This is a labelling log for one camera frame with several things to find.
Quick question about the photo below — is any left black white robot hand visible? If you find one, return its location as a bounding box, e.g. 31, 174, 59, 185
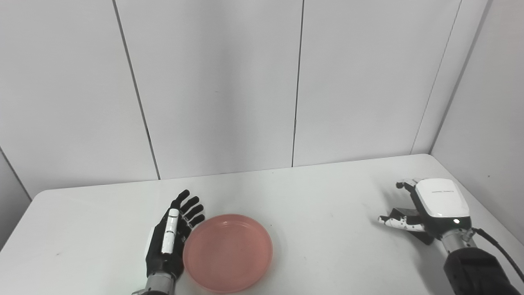
145, 189, 206, 281

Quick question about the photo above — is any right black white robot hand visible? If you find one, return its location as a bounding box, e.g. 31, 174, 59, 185
377, 178, 471, 241

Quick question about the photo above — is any chocolate cake slice with fruit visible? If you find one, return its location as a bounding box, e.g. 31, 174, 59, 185
387, 207, 435, 246

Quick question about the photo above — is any pink round plate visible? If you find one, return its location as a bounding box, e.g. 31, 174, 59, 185
183, 213, 273, 294

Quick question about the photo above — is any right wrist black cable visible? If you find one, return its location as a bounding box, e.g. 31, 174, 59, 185
471, 227, 524, 284

